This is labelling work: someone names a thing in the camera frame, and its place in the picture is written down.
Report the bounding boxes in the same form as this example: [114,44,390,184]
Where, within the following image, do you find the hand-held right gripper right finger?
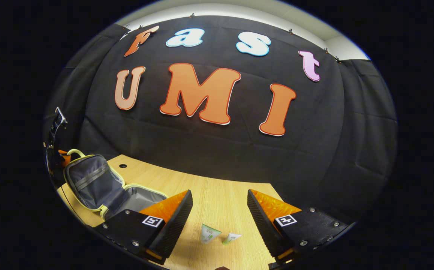
[247,189,354,267]

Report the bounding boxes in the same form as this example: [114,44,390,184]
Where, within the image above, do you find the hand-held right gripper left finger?
[97,189,194,265]

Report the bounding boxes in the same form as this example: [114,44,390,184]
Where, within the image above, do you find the small white green-capped tube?
[222,233,242,246]

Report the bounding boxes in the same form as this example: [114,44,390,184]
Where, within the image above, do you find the large white green cream tube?
[201,223,222,244]

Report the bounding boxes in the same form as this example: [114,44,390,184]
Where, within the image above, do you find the cream yellow suitcase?
[63,149,169,222]

